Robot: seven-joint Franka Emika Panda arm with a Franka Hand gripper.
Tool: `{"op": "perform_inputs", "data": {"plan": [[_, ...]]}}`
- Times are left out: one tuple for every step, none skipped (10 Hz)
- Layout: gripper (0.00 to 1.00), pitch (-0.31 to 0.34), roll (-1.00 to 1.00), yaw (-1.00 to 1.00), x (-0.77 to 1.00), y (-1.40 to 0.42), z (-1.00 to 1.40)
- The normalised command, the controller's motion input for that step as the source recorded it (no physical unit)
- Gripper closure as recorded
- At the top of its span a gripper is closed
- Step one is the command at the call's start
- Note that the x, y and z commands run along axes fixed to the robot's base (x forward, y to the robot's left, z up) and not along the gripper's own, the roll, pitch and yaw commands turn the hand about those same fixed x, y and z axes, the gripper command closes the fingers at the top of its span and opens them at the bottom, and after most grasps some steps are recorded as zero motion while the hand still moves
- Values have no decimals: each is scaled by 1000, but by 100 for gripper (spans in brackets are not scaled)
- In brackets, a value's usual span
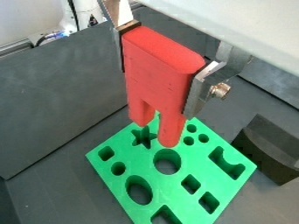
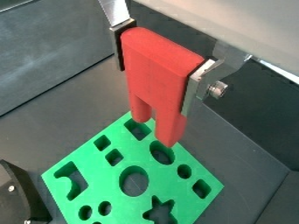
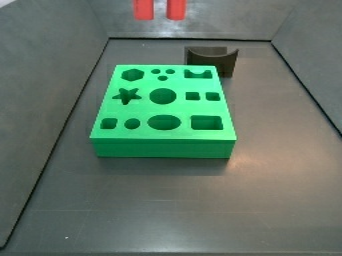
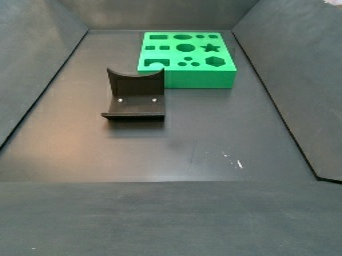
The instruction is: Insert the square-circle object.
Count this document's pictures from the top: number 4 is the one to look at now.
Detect black curved holder stand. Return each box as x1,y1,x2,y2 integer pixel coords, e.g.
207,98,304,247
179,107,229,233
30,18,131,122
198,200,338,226
102,69,166,120

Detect green shape sorter block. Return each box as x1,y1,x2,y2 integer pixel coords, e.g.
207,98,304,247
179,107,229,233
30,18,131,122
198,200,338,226
138,31,238,89

